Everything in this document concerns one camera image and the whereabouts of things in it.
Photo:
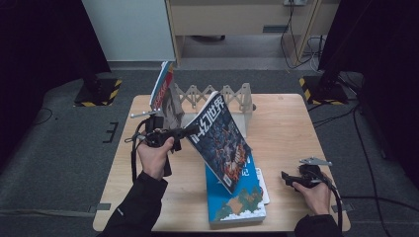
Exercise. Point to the thick blue book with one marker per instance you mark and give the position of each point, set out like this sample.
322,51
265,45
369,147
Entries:
237,205

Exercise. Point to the light wooden desk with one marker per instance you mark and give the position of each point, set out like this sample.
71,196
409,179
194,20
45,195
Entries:
230,18

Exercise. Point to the black curtain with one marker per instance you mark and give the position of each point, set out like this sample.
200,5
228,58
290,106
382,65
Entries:
39,49
382,49

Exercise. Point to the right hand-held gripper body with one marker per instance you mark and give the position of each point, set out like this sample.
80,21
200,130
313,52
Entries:
309,176

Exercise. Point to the white caterpillar picture book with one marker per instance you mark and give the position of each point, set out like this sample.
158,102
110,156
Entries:
263,187

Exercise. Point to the person's left hand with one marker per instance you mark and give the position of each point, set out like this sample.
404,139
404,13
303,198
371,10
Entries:
154,161

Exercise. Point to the person's right hand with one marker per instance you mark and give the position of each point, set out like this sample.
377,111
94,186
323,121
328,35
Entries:
318,199

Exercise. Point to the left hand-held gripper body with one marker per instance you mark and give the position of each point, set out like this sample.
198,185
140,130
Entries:
158,130

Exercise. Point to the dark illustrated magazine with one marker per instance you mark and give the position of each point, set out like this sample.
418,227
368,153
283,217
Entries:
219,138

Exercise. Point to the grey portrait magazine red label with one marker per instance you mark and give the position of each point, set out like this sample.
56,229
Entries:
164,94

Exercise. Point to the white power strip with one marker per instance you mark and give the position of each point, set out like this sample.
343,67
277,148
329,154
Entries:
294,2

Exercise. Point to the white cabinet panel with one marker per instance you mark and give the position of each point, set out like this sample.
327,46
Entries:
131,29

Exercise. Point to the black stand with striped base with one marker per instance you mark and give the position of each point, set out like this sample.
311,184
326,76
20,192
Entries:
324,90
99,92

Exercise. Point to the grey tape strip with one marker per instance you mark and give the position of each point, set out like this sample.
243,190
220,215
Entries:
100,208
346,207

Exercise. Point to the orange edged magazine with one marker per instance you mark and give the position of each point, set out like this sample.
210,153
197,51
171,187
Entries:
168,67

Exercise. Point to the grey expandable book rack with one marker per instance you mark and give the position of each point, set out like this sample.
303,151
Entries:
237,95

